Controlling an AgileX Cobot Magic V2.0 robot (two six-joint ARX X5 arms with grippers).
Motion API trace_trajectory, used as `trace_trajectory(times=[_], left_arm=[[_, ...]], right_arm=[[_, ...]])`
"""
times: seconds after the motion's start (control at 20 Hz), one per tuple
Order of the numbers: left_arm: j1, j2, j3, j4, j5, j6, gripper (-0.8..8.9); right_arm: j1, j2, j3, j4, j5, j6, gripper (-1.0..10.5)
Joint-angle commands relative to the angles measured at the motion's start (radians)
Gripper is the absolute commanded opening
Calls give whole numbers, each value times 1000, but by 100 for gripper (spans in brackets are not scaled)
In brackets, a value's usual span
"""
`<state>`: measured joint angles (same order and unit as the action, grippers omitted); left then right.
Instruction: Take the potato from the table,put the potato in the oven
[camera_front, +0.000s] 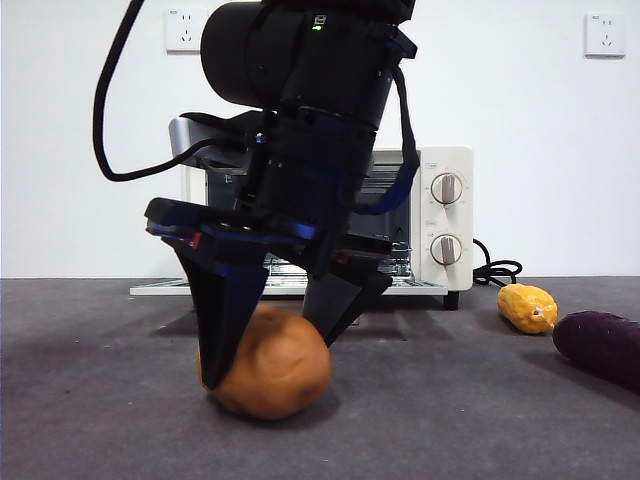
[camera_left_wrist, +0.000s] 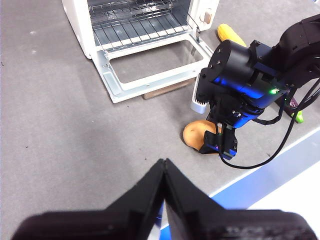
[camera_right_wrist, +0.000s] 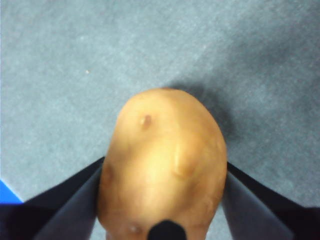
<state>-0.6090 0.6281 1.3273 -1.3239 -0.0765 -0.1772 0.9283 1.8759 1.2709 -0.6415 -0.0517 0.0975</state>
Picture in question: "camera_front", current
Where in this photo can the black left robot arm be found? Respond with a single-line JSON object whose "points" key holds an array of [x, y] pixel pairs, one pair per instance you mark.
{"points": [[260, 55]]}

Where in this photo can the brown potato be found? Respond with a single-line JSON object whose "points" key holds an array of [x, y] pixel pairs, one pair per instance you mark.
{"points": [[280, 370]]}

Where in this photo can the white wall socket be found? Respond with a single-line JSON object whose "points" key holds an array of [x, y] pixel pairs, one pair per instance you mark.
{"points": [[605, 35], [182, 31]]}

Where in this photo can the purple sweet potato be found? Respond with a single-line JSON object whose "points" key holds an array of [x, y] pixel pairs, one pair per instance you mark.
{"points": [[600, 347]]}

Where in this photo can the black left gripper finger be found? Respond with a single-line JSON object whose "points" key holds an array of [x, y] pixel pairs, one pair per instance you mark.
{"points": [[220, 320], [340, 300]]}

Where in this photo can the round cream oven knob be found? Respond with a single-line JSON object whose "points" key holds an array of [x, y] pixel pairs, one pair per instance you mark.
{"points": [[446, 249], [446, 188]]}

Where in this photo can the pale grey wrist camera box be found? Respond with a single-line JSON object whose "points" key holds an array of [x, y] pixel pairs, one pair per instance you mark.
{"points": [[185, 142]]}

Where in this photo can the yellow corn cob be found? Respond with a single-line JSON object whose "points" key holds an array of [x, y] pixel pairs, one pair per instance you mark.
{"points": [[522, 307]]}

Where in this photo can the cream Toshiba toaster oven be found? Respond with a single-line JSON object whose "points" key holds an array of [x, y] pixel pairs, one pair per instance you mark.
{"points": [[445, 160]]}

